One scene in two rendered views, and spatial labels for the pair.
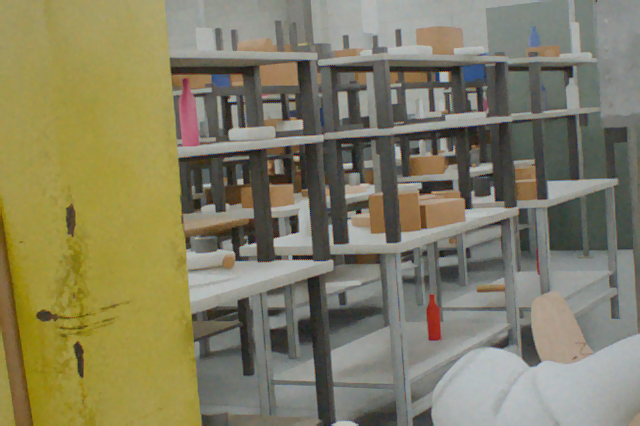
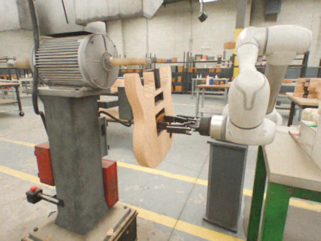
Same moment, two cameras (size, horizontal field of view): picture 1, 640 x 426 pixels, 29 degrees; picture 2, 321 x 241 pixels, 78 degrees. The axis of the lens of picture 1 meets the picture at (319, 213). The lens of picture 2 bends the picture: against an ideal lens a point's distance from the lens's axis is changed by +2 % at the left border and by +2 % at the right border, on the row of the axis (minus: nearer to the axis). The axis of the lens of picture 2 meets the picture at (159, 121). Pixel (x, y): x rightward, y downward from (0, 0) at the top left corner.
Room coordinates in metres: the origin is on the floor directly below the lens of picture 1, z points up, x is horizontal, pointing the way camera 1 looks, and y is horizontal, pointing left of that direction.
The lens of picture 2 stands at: (1.37, 0.41, 1.21)
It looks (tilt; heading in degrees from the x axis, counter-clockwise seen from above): 14 degrees down; 264
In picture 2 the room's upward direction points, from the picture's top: straight up
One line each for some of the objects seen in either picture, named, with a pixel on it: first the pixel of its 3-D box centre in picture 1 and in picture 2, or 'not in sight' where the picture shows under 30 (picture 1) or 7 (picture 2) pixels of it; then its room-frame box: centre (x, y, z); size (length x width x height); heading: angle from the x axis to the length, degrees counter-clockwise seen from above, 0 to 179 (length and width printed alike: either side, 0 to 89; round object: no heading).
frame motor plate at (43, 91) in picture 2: not in sight; (69, 90); (1.75, -0.71, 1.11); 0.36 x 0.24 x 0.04; 151
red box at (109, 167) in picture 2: not in sight; (98, 177); (1.67, -0.86, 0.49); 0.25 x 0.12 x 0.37; 151
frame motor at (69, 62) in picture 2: not in sight; (77, 62); (1.69, -0.69, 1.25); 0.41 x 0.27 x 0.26; 151
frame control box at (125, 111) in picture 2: not in sight; (120, 106); (1.50, -0.85, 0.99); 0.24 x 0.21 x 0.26; 151
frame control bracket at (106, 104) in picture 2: not in sight; (114, 103); (1.53, -0.80, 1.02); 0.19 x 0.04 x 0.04; 61
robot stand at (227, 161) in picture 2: not in sight; (226, 179); (0.68, -0.98, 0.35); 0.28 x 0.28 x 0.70; 53
